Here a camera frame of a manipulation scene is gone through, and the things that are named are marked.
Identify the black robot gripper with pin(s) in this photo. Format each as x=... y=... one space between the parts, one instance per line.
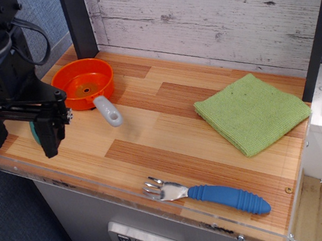
x=24 y=97

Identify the green cloth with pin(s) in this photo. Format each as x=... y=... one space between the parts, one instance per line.
x=252 y=114

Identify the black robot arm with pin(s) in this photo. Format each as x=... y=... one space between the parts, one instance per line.
x=8 y=18

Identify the teal oval soap bar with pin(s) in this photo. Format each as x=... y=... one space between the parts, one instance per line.
x=34 y=133

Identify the grey cabinet front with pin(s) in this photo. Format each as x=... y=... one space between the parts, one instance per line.
x=86 y=217

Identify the clear acrylic guard rail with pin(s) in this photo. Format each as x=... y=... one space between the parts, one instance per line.
x=117 y=163

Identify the orange pot with grey handle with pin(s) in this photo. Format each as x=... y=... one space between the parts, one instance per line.
x=89 y=83

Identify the dark left vertical post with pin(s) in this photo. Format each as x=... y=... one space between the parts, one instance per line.
x=81 y=32

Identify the dark vertical post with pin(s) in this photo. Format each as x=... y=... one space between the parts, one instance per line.
x=314 y=61
x=81 y=32

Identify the fork with blue handle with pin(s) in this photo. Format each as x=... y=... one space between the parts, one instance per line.
x=239 y=199

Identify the dark right vertical post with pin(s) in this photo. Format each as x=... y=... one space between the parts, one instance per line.
x=314 y=61

